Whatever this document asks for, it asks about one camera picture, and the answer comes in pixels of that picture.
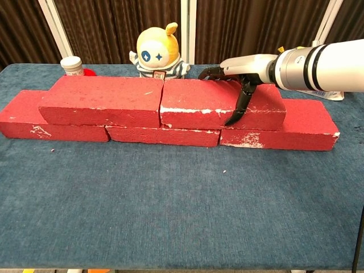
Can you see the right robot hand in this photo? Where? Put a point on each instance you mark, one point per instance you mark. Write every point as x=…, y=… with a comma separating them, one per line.
x=247, y=66

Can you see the red brick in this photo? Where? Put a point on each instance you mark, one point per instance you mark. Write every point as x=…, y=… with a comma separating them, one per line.
x=199, y=96
x=20, y=113
x=108, y=96
x=307, y=125
x=162, y=136

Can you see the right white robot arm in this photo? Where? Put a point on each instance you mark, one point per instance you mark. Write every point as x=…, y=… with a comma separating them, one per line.
x=327, y=66

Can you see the yellow snack bag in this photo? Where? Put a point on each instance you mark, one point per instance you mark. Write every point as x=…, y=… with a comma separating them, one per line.
x=281, y=49

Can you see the dark brown partition panel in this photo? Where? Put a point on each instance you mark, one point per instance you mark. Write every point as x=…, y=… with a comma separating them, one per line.
x=352, y=20
x=119, y=28
x=250, y=28
x=20, y=31

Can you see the white toothpaste box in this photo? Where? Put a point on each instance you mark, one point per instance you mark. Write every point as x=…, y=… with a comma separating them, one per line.
x=327, y=95

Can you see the yellow striped plush toy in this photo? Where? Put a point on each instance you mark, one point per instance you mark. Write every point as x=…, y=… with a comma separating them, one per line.
x=159, y=57

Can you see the red round disc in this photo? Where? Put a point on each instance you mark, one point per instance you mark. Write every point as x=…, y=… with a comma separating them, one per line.
x=89, y=72

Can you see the blue table cloth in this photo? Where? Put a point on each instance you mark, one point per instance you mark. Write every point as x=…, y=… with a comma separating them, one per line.
x=142, y=204

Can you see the small white jar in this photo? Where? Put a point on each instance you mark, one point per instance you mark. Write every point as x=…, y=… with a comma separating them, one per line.
x=71, y=66

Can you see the white partition post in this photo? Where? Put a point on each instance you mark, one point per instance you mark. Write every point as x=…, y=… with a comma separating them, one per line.
x=55, y=28
x=331, y=20
x=188, y=31

